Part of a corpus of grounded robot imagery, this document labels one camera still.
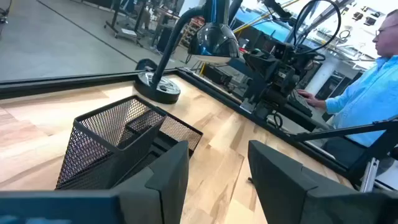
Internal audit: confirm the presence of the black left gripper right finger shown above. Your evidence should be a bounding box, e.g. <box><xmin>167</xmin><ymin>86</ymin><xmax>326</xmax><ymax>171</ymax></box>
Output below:
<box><xmin>248</xmin><ymin>139</ymin><xmax>383</xmax><ymax>224</ymax></box>

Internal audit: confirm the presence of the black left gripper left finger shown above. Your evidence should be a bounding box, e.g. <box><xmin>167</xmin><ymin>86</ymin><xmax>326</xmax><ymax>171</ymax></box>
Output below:
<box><xmin>112</xmin><ymin>141</ymin><xmax>190</xmax><ymax>224</ymax></box>

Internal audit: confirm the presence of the black mesh desk organizer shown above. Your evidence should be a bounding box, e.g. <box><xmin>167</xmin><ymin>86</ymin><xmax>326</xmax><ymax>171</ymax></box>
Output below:
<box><xmin>55</xmin><ymin>95</ymin><xmax>204</xmax><ymax>191</ymax></box>

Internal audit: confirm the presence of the silver aluminium profile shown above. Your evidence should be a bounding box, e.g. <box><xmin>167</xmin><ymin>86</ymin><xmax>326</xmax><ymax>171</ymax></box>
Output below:
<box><xmin>359</xmin><ymin>157</ymin><xmax>381</xmax><ymax>193</ymax></box>

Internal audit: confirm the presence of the black keyboard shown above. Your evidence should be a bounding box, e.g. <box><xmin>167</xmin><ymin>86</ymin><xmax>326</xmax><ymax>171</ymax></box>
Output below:
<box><xmin>287</xmin><ymin>88</ymin><xmax>315</xmax><ymax>118</ymax></box>

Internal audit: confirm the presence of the person's hand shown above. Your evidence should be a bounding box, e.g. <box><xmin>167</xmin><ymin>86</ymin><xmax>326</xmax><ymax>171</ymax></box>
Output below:
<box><xmin>297</xmin><ymin>89</ymin><xmax>327</xmax><ymax>110</ymax></box>

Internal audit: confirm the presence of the black desk lamp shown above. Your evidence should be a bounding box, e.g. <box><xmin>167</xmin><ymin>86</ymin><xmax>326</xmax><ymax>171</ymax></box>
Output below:
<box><xmin>133</xmin><ymin>0</ymin><xmax>241</xmax><ymax>105</ymax></box>

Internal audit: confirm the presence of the person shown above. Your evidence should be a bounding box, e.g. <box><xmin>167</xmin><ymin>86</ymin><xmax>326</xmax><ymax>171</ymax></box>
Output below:
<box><xmin>322</xmin><ymin>8</ymin><xmax>398</xmax><ymax>170</ymax></box>

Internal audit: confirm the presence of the shelf with orange items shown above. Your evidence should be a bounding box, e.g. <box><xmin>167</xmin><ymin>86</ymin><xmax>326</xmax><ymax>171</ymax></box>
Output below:
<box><xmin>180</xmin><ymin>17</ymin><xmax>206</xmax><ymax>47</ymax></box>

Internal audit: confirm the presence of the black rolling stand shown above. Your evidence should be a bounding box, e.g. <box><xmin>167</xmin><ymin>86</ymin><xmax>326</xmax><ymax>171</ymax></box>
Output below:
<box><xmin>104</xmin><ymin>0</ymin><xmax>149</xmax><ymax>47</ymax></box>

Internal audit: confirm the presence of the black frame strut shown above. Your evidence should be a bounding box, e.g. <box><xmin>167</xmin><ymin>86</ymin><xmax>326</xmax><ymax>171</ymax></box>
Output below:
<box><xmin>290</xmin><ymin>117</ymin><xmax>398</xmax><ymax>187</ymax></box>

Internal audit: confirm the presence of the black table edge frame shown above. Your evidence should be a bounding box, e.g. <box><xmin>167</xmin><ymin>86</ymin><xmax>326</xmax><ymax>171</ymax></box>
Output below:
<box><xmin>0</xmin><ymin>68</ymin><xmax>352</xmax><ymax>178</ymax></box>

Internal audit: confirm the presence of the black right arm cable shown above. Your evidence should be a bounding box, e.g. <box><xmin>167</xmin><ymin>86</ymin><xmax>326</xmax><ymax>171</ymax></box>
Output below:
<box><xmin>292</xmin><ymin>0</ymin><xmax>342</xmax><ymax>56</ymax></box>

